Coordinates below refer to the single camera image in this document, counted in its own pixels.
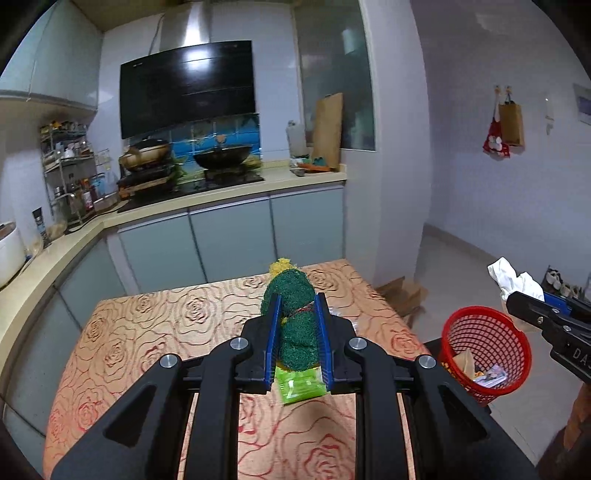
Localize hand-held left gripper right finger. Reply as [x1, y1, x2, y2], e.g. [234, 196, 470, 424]
[314, 292, 539, 480]

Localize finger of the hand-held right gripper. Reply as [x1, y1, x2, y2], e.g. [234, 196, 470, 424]
[506, 291, 573, 335]
[544, 293, 591, 324]

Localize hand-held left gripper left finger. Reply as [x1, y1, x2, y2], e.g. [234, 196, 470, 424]
[50, 293, 283, 480]

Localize green yellow scouring pad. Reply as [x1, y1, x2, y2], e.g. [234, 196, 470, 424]
[259, 259, 320, 372]

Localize red mesh plastic basket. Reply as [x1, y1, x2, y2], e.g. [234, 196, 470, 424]
[436, 306, 533, 406]

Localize white paper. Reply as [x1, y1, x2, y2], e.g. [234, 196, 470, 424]
[487, 257, 546, 302]

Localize green snack packet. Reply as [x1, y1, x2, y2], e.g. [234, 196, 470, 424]
[276, 367, 326, 406]

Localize white tissue packet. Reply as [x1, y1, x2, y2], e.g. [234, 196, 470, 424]
[473, 364, 506, 387]

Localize beige paper bag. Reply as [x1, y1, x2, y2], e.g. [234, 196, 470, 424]
[455, 348, 476, 379]

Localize person's right forearm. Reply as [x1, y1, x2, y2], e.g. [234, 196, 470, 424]
[538, 383, 591, 480]

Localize flattened cardboard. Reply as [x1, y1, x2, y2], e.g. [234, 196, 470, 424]
[375, 276, 428, 328]

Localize kitchen counter with cabinets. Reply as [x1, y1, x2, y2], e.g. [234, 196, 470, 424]
[0, 166, 348, 444]

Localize black gas stove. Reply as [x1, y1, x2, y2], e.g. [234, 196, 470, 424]
[115, 166, 266, 199]

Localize hanging red cloth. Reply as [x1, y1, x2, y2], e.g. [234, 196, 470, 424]
[482, 88, 512, 159]

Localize orange and green utensil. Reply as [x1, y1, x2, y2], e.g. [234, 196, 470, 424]
[295, 157, 335, 174]

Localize black wok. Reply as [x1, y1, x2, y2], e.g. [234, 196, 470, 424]
[193, 144, 254, 171]

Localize hanging brown paper bag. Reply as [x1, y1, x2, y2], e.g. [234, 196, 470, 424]
[498, 88, 525, 147]

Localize translucent plastic bottle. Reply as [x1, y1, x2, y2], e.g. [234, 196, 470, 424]
[286, 121, 308, 160]

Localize wooden cutting board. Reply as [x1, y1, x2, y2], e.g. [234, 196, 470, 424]
[312, 92, 345, 169]

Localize golden frying pan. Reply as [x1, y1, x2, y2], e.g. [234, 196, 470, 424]
[119, 138, 171, 169]

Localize black range hood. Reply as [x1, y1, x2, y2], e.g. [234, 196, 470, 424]
[119, 0, 257, 140]

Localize metal spice rack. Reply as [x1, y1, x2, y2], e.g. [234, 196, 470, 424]
[39, 121, 116, 227]

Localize frosted window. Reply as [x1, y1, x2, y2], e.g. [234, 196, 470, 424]
[293, 0, 376, 152]

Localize white rice cooker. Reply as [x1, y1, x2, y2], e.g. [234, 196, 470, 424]
[0, 220, 26, 289]

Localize wall electric box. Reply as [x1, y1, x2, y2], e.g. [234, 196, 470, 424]
[573, 83, 591, 125]

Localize grey wall cabinet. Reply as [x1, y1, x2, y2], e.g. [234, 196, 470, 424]
[0, 0, 103, 112]

